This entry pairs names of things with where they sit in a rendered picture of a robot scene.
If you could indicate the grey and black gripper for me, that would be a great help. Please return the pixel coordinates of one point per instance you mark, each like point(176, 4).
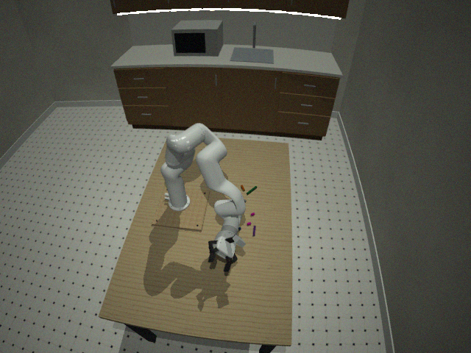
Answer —
point(224, 250)

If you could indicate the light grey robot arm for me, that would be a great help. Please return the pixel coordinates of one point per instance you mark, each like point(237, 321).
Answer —
point(208, 162)

